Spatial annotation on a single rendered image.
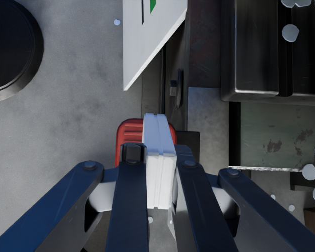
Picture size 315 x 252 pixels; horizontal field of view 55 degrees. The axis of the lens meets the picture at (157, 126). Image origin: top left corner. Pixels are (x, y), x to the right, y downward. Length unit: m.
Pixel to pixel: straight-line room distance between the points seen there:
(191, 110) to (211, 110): 0.03
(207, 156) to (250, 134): 0.07
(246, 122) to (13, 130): 0.86
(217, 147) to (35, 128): 0.79
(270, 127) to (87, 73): 0.78
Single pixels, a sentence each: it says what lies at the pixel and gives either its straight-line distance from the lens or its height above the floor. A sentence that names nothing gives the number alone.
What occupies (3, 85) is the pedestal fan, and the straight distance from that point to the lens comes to 1.14.
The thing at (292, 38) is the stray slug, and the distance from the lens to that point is 0.43.
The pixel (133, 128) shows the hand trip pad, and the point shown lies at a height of 0.76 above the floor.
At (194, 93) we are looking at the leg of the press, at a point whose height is 0.64.
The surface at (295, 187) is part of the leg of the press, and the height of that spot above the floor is 0.03.
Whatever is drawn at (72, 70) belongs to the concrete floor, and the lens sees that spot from 1.13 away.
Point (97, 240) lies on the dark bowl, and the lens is 1.09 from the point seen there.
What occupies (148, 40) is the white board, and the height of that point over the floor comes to 0.34.
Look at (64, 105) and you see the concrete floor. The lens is 1.10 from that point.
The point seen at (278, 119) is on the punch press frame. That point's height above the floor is 0.65.
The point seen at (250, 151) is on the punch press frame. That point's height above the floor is 0.64.
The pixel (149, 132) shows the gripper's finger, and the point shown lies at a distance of 0.17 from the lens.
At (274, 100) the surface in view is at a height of 0.67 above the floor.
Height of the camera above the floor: 1.06
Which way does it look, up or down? 82 degrees down
